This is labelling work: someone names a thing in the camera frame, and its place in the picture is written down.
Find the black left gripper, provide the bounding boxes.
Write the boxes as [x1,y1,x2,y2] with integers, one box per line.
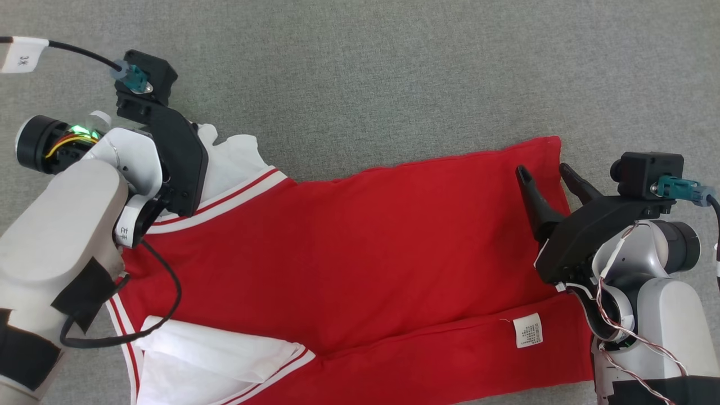
[115,92,209,248]

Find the red shorts with white trim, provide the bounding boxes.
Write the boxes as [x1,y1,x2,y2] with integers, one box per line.
[106,123,597,405]

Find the white paper cable tag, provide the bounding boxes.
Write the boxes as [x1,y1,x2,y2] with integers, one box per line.
[0,37,50,74]

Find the left camera cable teal plug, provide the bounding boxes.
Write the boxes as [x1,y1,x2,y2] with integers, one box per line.
[45,39,150,93]

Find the camera cable teal plug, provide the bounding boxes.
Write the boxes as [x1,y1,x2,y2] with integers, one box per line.
[45,39,150,93]
[651,175,720,282]

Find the right camera cable teal plug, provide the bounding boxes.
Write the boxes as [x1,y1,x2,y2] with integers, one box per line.
[651,175,720,282]

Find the thin black looped cable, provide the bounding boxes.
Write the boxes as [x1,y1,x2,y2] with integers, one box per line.
[59,239,183,349]

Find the twisted red white wires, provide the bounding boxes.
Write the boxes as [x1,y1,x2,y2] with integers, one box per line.
[557,222,690,405]

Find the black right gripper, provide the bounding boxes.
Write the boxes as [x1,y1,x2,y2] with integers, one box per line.
[516,163,677,286]

